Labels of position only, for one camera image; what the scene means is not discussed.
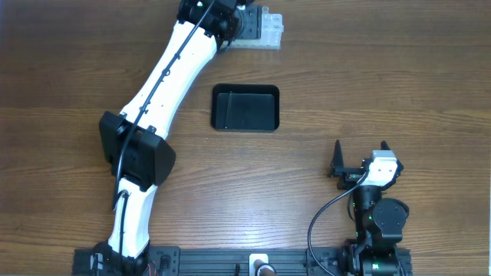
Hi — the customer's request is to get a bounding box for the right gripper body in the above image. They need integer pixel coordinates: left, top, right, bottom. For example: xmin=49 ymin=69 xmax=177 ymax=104
xmin=328 ymin=165 xmax=366 ymax=192

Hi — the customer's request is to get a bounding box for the black tray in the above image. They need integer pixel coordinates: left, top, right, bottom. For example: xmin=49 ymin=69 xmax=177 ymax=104
xmin=210 ymin=83 xmax=281 ymax=133

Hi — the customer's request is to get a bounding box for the white test tube rack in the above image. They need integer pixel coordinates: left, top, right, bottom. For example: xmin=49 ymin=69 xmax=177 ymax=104
xmin=229 ymin=5 xmax=285 ymax=51

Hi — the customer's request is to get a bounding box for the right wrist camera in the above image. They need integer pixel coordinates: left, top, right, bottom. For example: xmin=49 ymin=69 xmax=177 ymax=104
xmin=362 ymin=149 xmax=399 ymax=188

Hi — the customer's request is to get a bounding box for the black cable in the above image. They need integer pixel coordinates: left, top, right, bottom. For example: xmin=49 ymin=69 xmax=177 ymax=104
xmin=306 ymin=172 xmax=370 ymax=276
xmin=112 ymin=0 xmax=216 ymax=211

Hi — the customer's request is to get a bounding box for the mounting rail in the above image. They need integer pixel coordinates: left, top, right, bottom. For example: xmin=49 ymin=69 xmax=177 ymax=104
xmin=72 ymin=246 xmax=414 ymax=276

